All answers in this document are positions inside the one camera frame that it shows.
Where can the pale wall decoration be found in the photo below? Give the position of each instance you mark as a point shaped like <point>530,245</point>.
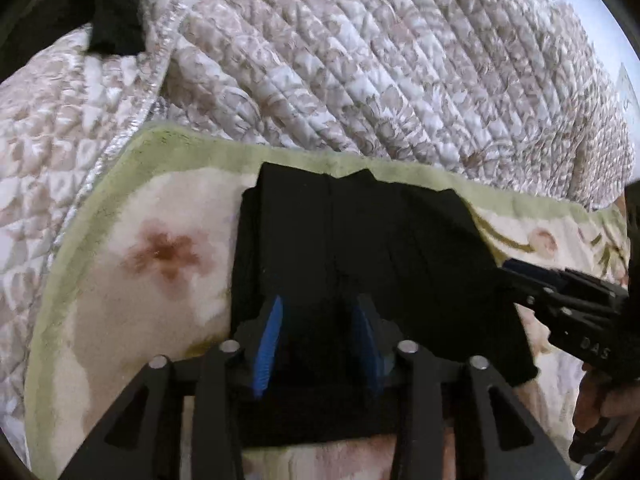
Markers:
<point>627,85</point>

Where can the beige quilted bedspread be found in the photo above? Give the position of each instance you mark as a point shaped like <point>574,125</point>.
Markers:
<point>350,60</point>

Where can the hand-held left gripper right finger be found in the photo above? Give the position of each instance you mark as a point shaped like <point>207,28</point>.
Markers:
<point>367,352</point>

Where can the floral blanket with green border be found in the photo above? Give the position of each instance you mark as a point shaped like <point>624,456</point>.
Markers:
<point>150,310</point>

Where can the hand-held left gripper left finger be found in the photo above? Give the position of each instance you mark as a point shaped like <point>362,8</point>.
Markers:
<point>267,345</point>

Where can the black pants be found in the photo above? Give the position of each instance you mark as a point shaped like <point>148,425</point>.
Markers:
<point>375,240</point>

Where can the black garment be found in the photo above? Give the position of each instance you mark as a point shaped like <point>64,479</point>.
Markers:
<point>115,10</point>

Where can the person's right hand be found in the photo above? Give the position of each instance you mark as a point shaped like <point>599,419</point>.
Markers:
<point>597,400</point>

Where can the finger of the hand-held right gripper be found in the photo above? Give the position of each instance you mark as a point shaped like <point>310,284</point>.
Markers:
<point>532,270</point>
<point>537,301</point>

